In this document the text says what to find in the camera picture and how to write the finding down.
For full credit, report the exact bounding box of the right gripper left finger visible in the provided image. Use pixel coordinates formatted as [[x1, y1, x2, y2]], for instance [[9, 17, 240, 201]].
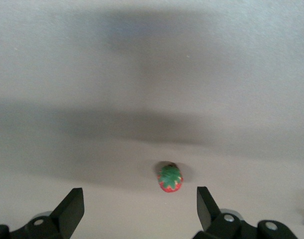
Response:
[[0, 188, 85, 239]]

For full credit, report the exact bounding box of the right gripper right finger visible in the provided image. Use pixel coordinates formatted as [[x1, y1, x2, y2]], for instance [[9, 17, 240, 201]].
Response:
[[191, 186, 299, 239]]

